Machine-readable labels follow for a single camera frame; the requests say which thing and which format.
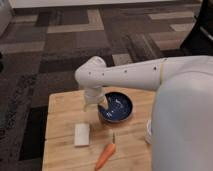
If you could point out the white object at table edge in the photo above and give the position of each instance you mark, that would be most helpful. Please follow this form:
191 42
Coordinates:
148 135

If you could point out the dark blue ceramic bowl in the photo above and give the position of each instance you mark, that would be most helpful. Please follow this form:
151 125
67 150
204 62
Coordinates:
120 108

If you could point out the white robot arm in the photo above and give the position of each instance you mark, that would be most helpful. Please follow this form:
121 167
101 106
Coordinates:
182 112

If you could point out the orange carrot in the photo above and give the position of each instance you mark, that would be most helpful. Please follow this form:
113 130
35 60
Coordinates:
108 151

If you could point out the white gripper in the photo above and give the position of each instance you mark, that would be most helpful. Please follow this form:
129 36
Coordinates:
96 96

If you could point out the black chair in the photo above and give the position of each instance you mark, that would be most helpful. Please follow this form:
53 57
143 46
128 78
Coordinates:
200 39

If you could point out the white rectangular sponge block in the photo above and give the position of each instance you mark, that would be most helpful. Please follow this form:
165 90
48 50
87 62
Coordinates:
82 134

